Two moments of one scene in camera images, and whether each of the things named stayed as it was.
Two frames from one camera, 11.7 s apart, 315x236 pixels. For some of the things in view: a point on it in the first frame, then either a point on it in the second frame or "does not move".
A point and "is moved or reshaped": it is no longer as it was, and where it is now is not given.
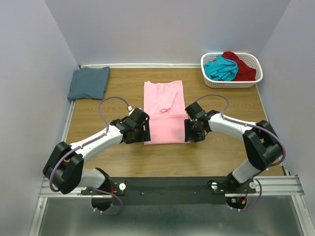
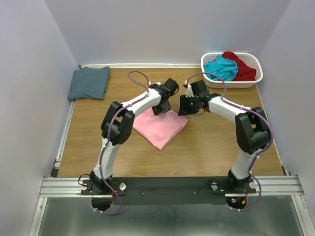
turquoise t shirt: x=221 y=69 does not move
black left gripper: x=145 y=136 → x=166 y=108
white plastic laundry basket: x=248 y=58 does not move
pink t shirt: x=164 y=103 is moved or reshaped
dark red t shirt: x=244 y=73 does not move
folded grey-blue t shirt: x=88 y=83 does not move
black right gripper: x=188 y=133 → x=183 y=110
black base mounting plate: x=169 y=190 does not move
